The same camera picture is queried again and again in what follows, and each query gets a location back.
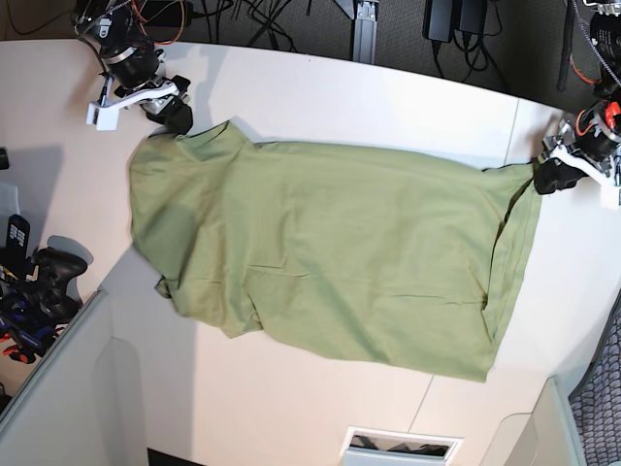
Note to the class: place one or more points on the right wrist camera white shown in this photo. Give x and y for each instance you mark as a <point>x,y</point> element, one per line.
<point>104,118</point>

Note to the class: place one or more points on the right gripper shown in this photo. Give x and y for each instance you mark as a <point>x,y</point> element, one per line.
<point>143,68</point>

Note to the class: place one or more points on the grey partition panel left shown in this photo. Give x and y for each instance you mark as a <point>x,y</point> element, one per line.
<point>83,403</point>

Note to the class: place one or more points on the black power adapter brick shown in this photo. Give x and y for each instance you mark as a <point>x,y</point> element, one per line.
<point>438,20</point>

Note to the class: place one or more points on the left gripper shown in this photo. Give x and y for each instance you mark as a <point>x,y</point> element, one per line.
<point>586,146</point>

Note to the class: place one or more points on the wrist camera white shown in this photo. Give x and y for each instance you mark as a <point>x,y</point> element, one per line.
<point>104,118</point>
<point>610,196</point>

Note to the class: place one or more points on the black remote control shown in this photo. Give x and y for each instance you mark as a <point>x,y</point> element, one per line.
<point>17,234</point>

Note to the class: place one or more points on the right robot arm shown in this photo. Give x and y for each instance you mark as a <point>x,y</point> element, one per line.
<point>109,24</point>

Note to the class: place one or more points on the blue orange tools pile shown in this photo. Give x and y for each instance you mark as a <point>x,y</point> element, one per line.
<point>24,322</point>

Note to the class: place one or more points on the mesh office chair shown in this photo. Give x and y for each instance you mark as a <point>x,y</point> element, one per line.
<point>595,402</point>

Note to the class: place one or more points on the black game controller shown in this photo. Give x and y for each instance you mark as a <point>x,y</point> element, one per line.
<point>55,269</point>

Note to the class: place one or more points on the aluminium table leg post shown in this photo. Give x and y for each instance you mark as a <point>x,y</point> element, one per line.
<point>364,31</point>

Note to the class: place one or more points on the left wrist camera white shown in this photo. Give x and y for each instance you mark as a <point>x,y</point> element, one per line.
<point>610,196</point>

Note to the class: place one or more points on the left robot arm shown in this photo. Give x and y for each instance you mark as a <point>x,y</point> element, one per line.
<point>599,24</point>

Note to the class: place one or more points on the green t-shirt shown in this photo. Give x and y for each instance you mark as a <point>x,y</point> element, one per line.
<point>352,253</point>

